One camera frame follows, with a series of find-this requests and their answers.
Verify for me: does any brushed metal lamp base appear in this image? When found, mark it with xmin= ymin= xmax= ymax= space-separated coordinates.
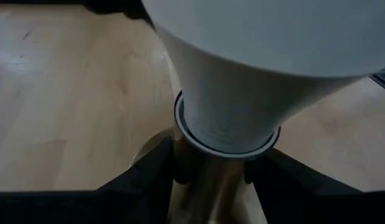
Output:
xmin=128 ymin=90 xmax=282 ymax=224

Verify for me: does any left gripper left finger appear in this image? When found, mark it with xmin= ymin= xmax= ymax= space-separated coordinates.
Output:
xmin=0 ymin=138 xmax=175 ymax=224

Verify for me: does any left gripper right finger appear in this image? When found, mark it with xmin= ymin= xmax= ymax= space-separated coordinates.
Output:
xmin=244 ymin=148 xmax=385 ymax=224

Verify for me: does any white LED lightbulb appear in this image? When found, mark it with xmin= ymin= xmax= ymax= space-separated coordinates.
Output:
xmin=141 ymin=0 xmax=385 ymax=153

